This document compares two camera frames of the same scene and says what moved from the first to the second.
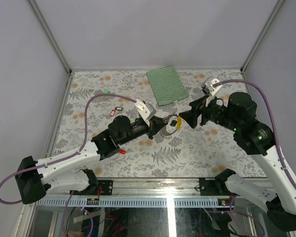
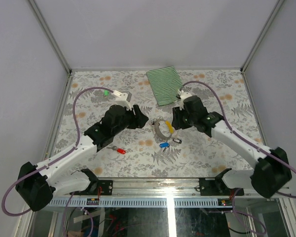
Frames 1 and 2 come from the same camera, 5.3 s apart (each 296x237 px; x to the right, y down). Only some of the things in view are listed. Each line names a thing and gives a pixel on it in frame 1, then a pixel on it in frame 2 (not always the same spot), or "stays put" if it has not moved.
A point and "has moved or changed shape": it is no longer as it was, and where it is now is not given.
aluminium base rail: x=150 y=187 stays put
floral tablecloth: x=174 y=150 stays put
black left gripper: x=156 y=123 → x=140 y=119
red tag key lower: x=122 y=151 stays put
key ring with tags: x=170 y=127 has moved or changed shape
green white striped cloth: x=167 y=85 stays put
